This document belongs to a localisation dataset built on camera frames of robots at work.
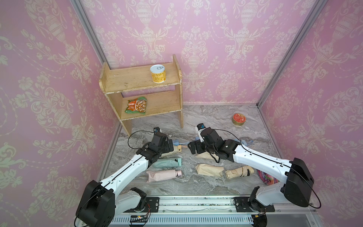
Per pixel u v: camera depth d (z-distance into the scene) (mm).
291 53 865
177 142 933
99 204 396
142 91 1158
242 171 812
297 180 402
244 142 953
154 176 789
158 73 687
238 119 1068
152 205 742
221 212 724
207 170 826
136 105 897
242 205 729
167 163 849
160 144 661
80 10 704
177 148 902
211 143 595
